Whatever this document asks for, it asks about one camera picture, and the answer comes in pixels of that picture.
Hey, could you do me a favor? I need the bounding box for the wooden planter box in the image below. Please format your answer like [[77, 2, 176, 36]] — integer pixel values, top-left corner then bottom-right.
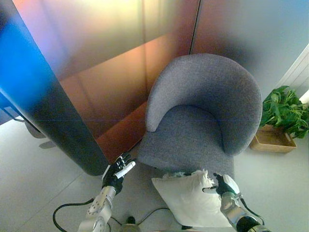
[[250, 124, 297, 154]]

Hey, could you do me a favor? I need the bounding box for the white pillow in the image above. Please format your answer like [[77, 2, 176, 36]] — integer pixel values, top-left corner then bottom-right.
[[151, 169, 233, 228]]

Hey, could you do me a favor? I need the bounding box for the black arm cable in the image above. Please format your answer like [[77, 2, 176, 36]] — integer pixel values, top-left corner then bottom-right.
[[238, 192, 265, 228], [52, 198, 95, 232]]

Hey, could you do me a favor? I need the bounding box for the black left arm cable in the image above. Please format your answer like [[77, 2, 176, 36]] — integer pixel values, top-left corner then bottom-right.
[[52, 198, 95, 232]]

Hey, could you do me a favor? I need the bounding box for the grey fabric armchair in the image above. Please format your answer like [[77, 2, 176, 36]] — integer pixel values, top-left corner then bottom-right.
[[136, 54, 263, 179]]

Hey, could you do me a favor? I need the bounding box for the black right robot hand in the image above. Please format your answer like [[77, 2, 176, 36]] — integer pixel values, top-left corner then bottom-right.
[[202, 173, 240, 196]]

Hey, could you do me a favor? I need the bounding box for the green potted plant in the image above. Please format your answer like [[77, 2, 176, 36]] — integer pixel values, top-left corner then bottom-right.
[[259, 86, 309, 140]]

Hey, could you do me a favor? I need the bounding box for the black floor cable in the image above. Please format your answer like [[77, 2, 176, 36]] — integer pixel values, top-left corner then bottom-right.
[[106, 207, 169, 228]]

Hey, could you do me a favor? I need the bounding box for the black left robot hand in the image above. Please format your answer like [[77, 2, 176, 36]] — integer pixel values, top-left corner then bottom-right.
[[101, 153, 136, 196]]

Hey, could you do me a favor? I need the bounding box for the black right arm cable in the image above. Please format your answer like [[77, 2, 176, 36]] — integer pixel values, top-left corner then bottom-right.
[[238, 192, 265, 228]]

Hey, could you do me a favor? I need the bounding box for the white chair base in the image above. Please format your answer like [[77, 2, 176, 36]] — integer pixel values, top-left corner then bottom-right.
[[24, 118, 57, 149]]

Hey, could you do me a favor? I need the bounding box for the dark rounded partition panel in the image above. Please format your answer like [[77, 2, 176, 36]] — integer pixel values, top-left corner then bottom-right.
[[0, 0, 114, 176]]

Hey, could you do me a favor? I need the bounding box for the left robot leg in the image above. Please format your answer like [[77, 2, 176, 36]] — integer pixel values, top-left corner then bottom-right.
[[120, 216, 140, 232]]

